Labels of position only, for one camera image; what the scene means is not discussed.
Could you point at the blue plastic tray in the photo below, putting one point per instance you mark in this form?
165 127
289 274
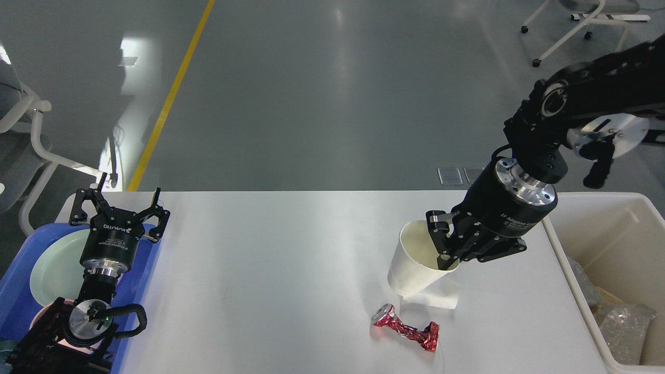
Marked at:
18 307

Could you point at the white napkin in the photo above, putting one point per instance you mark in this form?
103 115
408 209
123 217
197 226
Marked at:
443 294

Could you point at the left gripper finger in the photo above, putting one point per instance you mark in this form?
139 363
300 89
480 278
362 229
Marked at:
153 211
105 213

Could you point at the white office chair right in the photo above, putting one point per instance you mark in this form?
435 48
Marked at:
584 15

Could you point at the light green plate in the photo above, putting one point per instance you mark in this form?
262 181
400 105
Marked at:
59 271

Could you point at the pink mug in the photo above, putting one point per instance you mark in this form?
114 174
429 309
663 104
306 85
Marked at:
61 340

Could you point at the brown paper bag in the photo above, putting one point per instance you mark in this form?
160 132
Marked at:
606 298

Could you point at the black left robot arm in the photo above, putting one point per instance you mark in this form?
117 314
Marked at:
75 337

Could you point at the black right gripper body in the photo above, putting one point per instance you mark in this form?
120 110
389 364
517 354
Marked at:
507 200

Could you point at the beige waste bin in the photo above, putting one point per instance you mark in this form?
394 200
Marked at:
618 239

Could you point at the red foil wrapper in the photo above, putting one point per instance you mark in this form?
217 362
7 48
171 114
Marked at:
427 338

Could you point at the white paper cup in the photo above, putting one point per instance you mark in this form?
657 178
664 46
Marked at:
413 265

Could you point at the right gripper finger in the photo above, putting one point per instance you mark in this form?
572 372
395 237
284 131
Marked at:
487 246
457 237

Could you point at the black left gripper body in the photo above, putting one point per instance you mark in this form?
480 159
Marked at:
112 238

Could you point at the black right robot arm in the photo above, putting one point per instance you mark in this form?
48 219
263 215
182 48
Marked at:
573 107

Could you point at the aluminium foil tray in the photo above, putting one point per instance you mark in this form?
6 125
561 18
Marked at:
624 328

